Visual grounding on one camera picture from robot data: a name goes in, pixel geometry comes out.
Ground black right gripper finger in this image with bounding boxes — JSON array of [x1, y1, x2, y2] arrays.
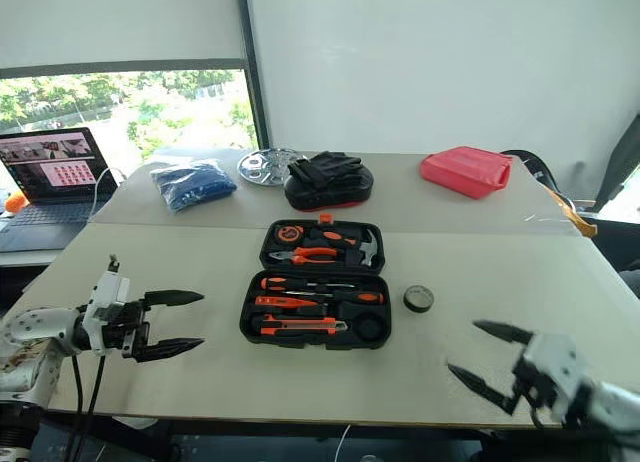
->
[[471, 319, 535, 346], [446, 363, 520, 416]]

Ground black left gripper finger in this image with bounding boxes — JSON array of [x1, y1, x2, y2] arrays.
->
[[133, 337, 207, 365], [144, 289, 206, 309]]

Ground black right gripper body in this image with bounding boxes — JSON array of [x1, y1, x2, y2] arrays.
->
[[510, 353, 560, 410]]

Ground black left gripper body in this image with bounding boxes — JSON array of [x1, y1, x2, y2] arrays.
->
[[93, 295, 152, 359]]

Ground short orange black screwdriver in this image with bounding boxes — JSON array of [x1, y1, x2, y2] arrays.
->
[[259, 276, 357, 292]]

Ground orange voltage tester pen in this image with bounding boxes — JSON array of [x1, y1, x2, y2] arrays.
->
[[254, 295, 322, 309]]

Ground orange black utility knife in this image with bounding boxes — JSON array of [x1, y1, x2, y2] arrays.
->
[[250, 313, 349, 336]]

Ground long orange black screwdriver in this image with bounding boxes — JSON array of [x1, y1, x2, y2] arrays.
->
[[286, 288, 386, 306]]

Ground black tool case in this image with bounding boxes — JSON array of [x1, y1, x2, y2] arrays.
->
[[238, 212, 393, 352]]

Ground black electrical tape roll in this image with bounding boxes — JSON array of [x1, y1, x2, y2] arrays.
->
[[402, 284, 436, 314]]

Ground blue items in plastic bag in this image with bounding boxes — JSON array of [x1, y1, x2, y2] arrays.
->
[[149, 158, 238, 216]]

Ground grey side desk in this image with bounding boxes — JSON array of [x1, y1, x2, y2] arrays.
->
[[0, 246, 64, 269]]

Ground orange black tape measure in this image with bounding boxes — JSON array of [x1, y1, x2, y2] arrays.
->
[[275, 223, 305, 246]]

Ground round silver metal plate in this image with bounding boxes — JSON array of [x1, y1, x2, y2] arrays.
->
[[236, 148, 307, 188]]

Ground red plastic case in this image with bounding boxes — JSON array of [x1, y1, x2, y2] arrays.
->
[[419, 145, 514, 200]]

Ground open dark laptop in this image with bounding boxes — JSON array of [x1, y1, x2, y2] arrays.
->
[[0, 126, 120, 254]]

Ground black case with red trim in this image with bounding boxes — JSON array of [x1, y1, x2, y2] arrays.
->
[[283, 164, 376, 213]]

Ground black gloves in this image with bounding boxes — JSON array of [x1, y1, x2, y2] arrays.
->
[[287, 150, 363, 189]]

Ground black stand by window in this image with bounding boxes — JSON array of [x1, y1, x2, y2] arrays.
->
[[593, 110, 640, 214]]

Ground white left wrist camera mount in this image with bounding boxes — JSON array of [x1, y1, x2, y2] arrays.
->
[[81, 254, 132, 356]]

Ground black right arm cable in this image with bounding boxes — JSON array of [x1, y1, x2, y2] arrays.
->
[[528, 404, 566, 431]]

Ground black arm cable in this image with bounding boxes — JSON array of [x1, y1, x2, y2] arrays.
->
[[528, 404, 566, 431], [68, 354, 85, 462], [84, 354, 109, 462]]

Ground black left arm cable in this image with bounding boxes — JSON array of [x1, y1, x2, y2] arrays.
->
[[84, 354, 109, 462], [68, 354, 85, 462]]

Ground white laptop cable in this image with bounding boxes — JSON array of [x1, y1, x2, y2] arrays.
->
[[88, 166, 127, 219]]

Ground orange handled pliers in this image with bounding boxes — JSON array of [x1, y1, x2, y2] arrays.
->
[[267, 246, 341, 267]]

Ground black strap with orange end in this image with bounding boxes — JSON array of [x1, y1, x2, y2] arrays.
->
[[499, 149, 599, 240]]

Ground white cable under table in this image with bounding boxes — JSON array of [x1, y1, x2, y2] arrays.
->
[[333, 423, 352, 462]]

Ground claw hammer orange black handle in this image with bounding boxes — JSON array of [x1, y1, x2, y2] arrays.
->
[[313, 227, 380, 269]]

